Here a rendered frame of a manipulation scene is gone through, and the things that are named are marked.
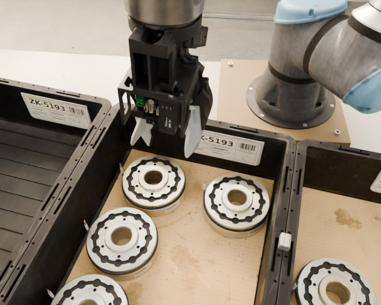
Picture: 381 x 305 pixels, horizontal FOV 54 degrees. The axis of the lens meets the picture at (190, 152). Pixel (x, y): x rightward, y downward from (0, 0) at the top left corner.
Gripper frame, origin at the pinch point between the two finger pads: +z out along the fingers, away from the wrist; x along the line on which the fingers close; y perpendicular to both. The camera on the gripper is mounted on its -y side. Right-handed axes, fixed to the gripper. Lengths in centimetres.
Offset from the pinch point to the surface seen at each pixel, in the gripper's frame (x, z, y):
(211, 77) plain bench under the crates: -3, 25, -48
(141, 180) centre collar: -4.6, 10.1, 0.9
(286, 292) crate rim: 18.3, 3.5, 15.6
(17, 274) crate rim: -12.2, 4.7, 21.4
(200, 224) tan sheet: 6.0, 13.5, 4.0
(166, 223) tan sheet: 0.9, 13.7, 5.2
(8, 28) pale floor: -153, 96, -149
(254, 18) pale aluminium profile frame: -1, 77, -178
